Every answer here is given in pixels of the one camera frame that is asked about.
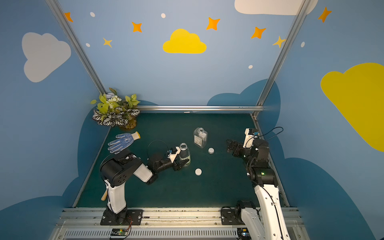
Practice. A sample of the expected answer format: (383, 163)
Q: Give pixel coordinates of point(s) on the square clear bottle white label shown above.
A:
(200, 137)

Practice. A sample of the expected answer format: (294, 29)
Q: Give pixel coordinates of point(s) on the aluminium front rail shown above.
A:
(163, 224)

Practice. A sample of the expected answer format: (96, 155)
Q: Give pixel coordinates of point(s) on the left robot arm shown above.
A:
(115, 172)

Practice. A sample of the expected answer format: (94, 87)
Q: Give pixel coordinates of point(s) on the circuit board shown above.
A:
(243, 234)
(116, 233)

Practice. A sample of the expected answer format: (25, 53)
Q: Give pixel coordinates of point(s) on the white cap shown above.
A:
(198, 172)
(211, 151)

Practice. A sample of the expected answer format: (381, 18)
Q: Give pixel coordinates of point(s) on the right aluminium corner post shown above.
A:
(291, 36)

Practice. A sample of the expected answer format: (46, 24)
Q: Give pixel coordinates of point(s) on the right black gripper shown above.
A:
(238, 148)

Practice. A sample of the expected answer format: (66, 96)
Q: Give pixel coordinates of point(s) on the aluminium corner post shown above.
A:
(291, 36)
(73, 39)

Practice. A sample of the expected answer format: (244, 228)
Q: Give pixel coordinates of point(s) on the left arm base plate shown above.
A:
(124, 218)

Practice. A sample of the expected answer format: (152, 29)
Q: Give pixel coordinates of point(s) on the artificial potted plant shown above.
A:
(113, 111)

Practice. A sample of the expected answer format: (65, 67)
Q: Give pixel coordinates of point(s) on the left aluminium corner post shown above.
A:
(73, 39)

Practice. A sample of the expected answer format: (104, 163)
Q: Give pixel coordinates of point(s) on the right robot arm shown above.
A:
(268, 222)

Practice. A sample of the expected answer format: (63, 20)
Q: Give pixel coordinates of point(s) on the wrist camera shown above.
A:
(173, 153)
(250, 135)

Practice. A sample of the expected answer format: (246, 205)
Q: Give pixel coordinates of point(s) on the right circuit board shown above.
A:
(243, 234)

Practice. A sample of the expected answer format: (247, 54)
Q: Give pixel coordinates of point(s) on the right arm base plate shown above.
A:
(230, 216)

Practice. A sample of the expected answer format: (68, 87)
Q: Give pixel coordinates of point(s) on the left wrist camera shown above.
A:
(173, 153)

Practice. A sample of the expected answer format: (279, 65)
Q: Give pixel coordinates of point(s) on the aluminium rail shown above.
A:
(163, 224)
(202, 108)

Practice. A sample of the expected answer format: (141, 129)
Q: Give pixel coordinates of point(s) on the round clear bottle green label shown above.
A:
(185, 152)

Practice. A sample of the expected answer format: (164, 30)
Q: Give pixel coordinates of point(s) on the aluminium back rail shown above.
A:
(202, 108)

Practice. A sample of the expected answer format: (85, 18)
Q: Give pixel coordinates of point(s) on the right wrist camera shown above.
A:
(250, 135)

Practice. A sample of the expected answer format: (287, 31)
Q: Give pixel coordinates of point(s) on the blue dotted work glove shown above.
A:
(122, 142)

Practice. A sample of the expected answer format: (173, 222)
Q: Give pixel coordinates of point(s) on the left circuit board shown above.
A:
(116, 233)

